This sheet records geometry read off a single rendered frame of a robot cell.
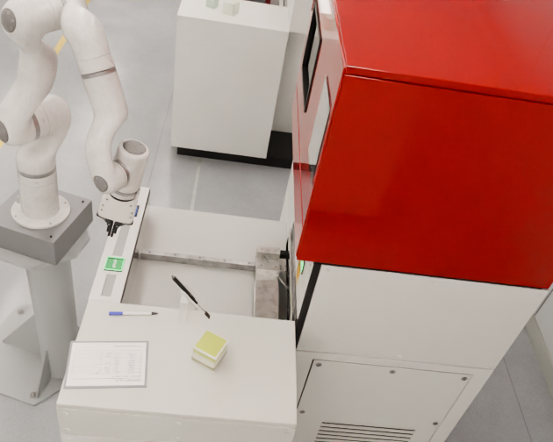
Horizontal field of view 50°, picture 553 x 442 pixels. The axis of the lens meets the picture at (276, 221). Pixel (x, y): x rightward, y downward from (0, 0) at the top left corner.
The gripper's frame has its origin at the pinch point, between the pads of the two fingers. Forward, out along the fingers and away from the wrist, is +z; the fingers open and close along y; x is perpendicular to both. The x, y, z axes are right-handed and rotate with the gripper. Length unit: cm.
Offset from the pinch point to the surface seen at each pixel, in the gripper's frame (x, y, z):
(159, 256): -17.0, -17.6, 24.0
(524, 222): 15, -100, -57
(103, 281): 7.5, -1.7, 15.5
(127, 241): -10.9, -5.6, 14.7
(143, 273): -10.5, -13.8, 27.3
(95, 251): -97, 8, 116
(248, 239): -33, -49, 20
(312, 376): 16, -76, 28
